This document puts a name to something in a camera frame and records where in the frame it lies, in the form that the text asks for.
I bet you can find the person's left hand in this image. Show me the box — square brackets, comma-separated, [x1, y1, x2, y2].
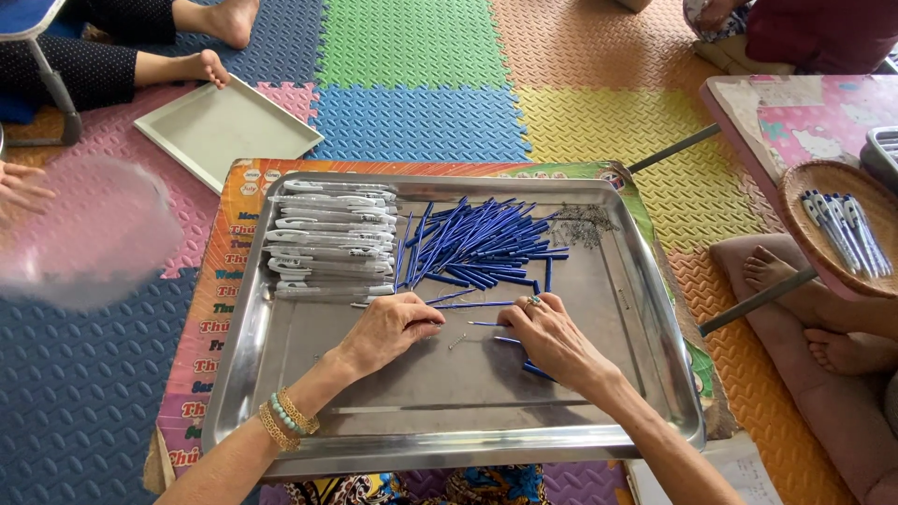
[335, 292, 447, 380]

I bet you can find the person's right hand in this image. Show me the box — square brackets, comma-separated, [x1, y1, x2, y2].
[497, 293, 613, 398]

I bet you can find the blue pen tube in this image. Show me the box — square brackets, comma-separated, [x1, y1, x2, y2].
[493, 335, 557, 384]

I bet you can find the pile of blue pen tubes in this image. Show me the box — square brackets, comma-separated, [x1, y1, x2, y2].
[392, 195, 571, 296]

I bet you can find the large steel tray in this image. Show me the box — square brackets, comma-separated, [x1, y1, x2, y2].
[201, 171, 707, 482]

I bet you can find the heap of small metal springs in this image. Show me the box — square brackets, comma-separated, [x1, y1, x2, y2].
[549, 202, 620, 251]

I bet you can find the pile of white pen barrels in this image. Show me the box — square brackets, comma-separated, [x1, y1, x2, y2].
[264, 180, 400, 304]

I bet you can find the person's patterned clothing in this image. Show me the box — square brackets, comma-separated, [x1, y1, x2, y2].
[283, 464, 552, 505]

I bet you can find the colourful printed low table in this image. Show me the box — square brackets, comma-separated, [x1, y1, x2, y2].
[143, 157, 739, 495]

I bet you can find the white paper sheet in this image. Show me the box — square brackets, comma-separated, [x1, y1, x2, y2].
[623, 433, 784, 505]

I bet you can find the white plastic tray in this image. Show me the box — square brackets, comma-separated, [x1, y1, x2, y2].
[132, 73, 326, 196]

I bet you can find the round wicker basket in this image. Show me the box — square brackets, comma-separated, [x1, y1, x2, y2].
[776, 160, 898, 301]

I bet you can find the bunch of assembled white pens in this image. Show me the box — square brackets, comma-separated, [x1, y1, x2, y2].
[800, 188, 895, 279]

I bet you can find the pink cartoon folding table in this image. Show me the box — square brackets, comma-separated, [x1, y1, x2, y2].
[626, 73, 898, 338]

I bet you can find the grey plastic basket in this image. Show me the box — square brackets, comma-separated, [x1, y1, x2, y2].
[859, 125, 898, 192]

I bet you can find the blue folding table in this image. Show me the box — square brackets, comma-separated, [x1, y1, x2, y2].
[0, 0, 83, 149]

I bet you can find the gold bead bracelet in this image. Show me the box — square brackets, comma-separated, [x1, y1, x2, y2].
[277, 386, 321, 436]

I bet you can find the turquoise bead bracelet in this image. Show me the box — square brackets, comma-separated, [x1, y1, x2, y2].
[270, 392, 307, 438]

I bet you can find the gold chain bracelet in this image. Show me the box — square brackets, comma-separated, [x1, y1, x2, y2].
[257, 400, 302, 454]

